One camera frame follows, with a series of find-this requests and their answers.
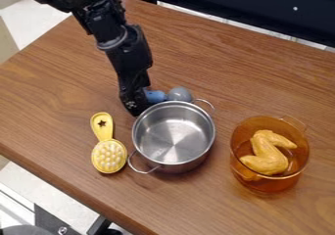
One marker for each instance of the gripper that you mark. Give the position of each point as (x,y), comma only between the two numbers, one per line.
(128,56)

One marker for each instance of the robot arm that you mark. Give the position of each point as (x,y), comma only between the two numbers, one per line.
(93,9)

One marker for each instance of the orange transparent cup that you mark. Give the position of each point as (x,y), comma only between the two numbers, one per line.
(269,154)

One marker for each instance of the blue toy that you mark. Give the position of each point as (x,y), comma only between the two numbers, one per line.
(168,94)

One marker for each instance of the black metal frame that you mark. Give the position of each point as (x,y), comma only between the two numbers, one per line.
(244,4)

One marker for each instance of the silver pot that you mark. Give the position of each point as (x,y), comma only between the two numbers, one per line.
(173,137)

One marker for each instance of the toy chicken wing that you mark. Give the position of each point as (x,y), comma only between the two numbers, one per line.
(268,152)

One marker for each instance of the yellow brush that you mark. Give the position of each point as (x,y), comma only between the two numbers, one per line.
(107,146)

